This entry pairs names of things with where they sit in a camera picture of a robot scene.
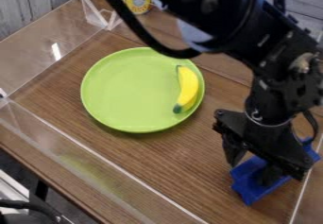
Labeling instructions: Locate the black cable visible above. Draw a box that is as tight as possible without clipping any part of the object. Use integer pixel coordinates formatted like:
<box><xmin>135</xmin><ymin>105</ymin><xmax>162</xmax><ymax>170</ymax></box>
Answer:
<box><xmin>0</xmin><ymin>198</ymin><xmax>60</xmax><ymax>224</ymax></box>

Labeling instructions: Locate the yellow toy banana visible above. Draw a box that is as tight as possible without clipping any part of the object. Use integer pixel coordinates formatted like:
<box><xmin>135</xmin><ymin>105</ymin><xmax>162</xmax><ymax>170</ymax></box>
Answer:
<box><xmin>174</xmin><ymin>65</ymin><xmax>199</xmax><ymax>113</ymax></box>

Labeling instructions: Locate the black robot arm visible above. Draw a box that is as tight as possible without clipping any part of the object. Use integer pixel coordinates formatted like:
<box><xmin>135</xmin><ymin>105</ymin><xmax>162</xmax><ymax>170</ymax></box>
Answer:
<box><xmin>106</xmin><ymin>0</ymin><xmax>323</xmax><ymax>185</ymax></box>

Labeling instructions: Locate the blue plastic block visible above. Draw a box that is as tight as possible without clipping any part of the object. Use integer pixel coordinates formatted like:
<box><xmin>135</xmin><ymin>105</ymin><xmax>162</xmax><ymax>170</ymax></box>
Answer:
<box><xmin>229</xmin><ymin>136</ymin><xmax>323</xmax><ymax>207</ymax></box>

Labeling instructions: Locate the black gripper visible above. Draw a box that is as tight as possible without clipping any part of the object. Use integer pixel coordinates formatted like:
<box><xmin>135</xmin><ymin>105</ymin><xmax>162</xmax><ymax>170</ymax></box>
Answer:
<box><xmin>214</xmin><ymin>109</ymin><xmax>314</xmax><ymax>187</ymax></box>

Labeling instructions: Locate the clear acrylic front wall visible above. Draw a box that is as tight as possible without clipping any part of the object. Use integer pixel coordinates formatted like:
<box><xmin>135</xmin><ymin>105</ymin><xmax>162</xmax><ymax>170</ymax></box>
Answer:
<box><xmin>0</xmin><ymin>93</ymin><xmax>209</xmax><ymax>224</ymax></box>

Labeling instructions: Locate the green plate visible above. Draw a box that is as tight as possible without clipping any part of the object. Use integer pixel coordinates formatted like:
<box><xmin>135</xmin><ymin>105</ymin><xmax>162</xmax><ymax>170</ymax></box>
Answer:
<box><xmin>80</xmin><ymin>47</ymin><xmax>206</xmax><ymax>133</ymax></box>

